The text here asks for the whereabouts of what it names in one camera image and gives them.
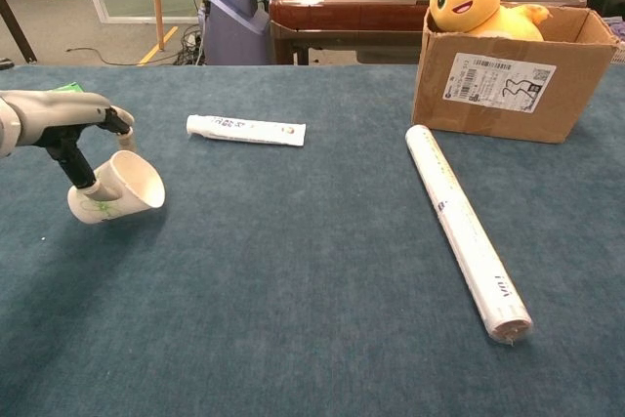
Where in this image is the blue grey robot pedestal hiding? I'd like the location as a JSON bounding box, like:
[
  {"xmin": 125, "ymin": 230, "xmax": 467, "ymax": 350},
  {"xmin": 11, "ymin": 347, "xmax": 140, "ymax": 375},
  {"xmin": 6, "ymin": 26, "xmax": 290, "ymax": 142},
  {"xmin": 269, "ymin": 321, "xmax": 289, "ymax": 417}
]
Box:
[{"xmin": 200, "ymin": 0, "xmax": 272, "ymax": 66}]

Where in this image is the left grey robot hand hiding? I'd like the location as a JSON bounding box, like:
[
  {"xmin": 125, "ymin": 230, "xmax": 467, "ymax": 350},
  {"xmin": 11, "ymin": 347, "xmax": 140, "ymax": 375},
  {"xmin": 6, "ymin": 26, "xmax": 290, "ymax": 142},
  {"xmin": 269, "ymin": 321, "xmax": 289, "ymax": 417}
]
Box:
[{"xmin": 2, "ymin": 89, "xmax": 138, "ymax": 202}]

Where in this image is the brown wooden mahjong table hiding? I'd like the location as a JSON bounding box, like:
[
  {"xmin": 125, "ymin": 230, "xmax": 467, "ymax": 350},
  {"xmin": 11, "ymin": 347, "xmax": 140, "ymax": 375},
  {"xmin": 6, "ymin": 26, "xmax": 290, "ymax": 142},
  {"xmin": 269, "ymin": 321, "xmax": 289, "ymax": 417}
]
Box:
[{"xmin": 268, "ymin": 0, "xmax": 587, "ymax": 66}]

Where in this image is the dark slanted table leg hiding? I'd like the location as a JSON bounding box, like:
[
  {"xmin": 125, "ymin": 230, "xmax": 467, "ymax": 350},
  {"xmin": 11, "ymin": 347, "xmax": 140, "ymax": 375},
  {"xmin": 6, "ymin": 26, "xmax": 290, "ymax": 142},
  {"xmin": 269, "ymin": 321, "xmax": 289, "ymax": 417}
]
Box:
[{"xmin": 0, "ymin": 0, "xmax": 39, "ymax": 64}]

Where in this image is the long white wrapped roll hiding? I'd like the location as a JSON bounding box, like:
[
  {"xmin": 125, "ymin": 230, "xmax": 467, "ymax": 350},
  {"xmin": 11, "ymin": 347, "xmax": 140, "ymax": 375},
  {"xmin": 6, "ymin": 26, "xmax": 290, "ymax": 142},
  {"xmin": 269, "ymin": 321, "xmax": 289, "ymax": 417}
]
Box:
[{"xmin": 404, "ymin": 124, "xmax": 534, "ymax": 346}]

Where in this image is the blue felt table cover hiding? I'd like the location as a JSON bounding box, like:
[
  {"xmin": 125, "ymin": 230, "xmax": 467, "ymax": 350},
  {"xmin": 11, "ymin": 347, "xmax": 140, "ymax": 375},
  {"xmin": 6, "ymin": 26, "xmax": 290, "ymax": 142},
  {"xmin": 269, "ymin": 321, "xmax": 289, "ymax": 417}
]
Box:
[{"xmin": 0, "ymin": 63, "xmax": 625, "ymax": 417}]

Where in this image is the cardboard box with shipping label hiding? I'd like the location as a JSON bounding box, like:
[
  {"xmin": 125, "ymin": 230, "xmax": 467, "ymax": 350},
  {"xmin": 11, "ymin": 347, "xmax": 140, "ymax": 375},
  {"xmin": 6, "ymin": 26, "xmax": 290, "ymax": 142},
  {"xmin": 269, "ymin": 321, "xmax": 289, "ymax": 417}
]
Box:
[{"xmin": 412, "ymin": 5, "xmax": 622, "ymax": 145}]

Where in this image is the paper cup green leaf print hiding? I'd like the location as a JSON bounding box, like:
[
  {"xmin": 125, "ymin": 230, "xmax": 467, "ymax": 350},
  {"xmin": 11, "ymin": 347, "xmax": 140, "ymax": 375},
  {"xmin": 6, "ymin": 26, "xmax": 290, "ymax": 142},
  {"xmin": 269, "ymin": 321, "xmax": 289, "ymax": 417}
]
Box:
[{"xmin": 66, "ymin": 149, "xmax": 166, "ymax": 226}]

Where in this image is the white toothpaste tube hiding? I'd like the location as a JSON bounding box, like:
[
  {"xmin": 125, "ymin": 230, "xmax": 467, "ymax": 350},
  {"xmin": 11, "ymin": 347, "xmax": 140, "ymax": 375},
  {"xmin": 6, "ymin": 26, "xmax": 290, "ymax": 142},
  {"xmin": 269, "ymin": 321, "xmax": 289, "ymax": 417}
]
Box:
[{"xmin": 186, "ymin": 113, "xmax": 308, "ymax": 147}]

